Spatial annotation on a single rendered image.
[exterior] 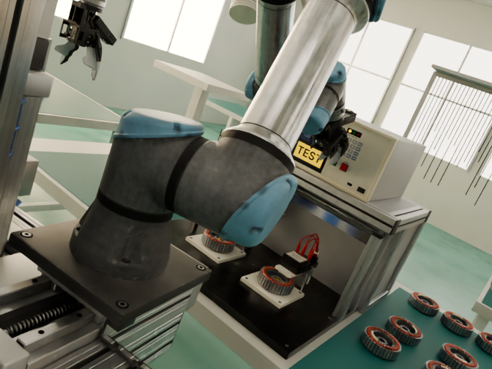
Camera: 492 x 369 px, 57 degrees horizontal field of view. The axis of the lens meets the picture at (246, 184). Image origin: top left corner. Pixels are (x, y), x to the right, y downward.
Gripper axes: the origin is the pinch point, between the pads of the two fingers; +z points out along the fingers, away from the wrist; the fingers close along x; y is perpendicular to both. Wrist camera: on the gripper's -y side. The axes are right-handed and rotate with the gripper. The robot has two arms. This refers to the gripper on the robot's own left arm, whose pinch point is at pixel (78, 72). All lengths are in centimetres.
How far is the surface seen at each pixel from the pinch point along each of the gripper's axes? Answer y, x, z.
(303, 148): -36, 64, -2
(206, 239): -19, 51, 35
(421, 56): -682, -14, -119
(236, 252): -27, 59, 37
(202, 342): -84, 40, 115
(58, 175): -13.0, -10.2, 40.3
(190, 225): -30, 39, 38
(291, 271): -25, 79, 32
